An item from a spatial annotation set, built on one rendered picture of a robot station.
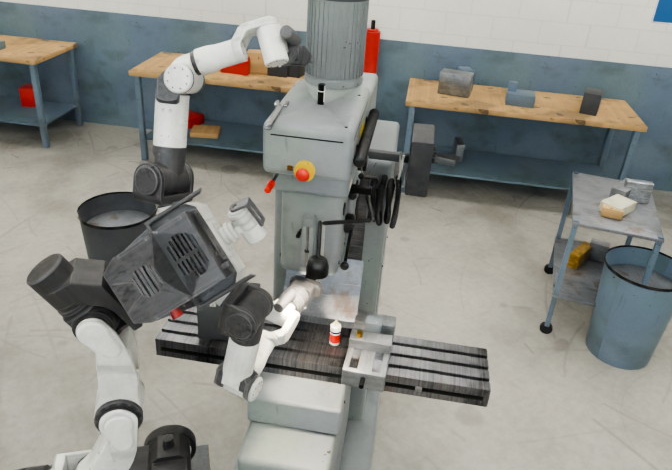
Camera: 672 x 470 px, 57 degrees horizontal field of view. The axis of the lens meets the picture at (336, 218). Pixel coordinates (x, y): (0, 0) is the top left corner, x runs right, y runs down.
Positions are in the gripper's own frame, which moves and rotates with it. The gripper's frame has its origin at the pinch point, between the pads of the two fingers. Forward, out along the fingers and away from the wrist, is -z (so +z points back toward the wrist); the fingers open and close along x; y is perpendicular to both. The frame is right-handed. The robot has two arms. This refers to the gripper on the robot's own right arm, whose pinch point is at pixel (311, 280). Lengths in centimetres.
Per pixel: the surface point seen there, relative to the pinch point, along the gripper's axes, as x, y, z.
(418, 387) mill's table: -45, 31, 0
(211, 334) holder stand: 32.3, 25.6, 16.2
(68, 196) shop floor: 308, 124, -178
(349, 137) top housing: -17, -64, 18
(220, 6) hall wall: 273, -12, -362
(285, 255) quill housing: 5.3, -14.7, 10.7
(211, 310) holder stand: 32.0, 14.5, 16.1
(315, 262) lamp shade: -10.1, -22.3, 20.5
